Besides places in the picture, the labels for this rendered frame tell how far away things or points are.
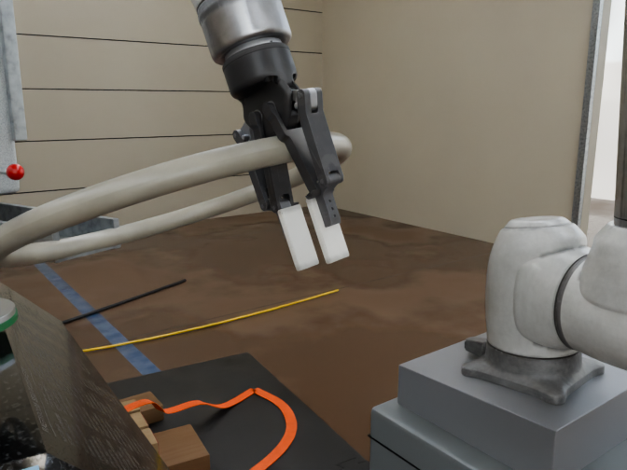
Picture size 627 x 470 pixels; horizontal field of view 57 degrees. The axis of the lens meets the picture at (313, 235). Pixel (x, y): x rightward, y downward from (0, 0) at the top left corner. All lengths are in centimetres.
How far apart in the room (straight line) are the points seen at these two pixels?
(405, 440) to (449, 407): 10
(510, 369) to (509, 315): 9
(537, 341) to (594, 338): 12
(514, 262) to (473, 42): 525
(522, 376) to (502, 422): 9
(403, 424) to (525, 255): 36
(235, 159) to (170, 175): 6
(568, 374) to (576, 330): 14
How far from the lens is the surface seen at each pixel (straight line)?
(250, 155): 58
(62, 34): 650
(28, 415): 105
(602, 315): 89
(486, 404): 99
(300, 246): 64
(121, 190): 57
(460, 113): 619
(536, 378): 103
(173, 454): 233
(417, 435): 106
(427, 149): 649
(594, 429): 104
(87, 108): 652
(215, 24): 63
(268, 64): 61
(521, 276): 97
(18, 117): 131
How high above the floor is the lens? 135
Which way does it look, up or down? 13 degrees down
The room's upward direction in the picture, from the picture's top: straight up
